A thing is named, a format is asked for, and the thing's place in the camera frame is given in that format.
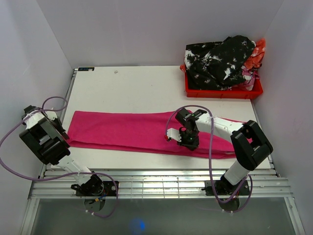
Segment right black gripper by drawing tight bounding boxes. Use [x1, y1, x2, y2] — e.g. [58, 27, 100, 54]
[177, 129, 199, 151]

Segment pink trousers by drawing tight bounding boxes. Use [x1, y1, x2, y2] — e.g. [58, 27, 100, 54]
[67, 111, 235, 159]

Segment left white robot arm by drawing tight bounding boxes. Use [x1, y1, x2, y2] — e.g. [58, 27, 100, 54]
[19, 105, 104, 196]

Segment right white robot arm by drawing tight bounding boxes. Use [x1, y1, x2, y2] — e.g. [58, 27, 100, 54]
[166, 108, 273, 194]

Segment red plastic bin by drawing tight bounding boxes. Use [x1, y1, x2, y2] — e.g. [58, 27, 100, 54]
[184, 73, 263, 99]

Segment black label sticker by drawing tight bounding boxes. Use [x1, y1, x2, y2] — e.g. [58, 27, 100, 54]
[78, 67, 94, 71]

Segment black white patterned garment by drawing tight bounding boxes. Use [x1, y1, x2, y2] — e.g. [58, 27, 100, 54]
[185, 35, 255, 91]

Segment pink white patterned garment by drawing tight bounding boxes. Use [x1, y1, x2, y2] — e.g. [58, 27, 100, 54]
[232, 66, 260, 92]

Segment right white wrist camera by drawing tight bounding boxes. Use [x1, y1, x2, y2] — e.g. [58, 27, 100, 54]
[165, 128, 181, 142]

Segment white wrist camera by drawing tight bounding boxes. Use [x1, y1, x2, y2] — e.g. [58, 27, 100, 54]
[165, 128, 181, 142]
[45, 110, 58, 121]

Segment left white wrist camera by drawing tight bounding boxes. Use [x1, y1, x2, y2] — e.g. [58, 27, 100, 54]
[45, 110, 58, 121]

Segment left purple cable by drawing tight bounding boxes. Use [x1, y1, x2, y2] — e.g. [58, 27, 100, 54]
[0, 96, 119, 218]

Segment aluminium frame rail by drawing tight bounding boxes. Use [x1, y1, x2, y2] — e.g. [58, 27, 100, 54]
[29, 169, 293, 199]

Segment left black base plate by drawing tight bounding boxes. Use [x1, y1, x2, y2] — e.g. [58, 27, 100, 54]
[70, 180, 119, 197]

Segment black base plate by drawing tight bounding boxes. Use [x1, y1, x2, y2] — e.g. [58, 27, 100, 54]
[70, 180, 119, 197]
[201, 180, 250, 196]

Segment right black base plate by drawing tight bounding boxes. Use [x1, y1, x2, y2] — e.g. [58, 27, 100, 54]
[201, 180, 250, 196]

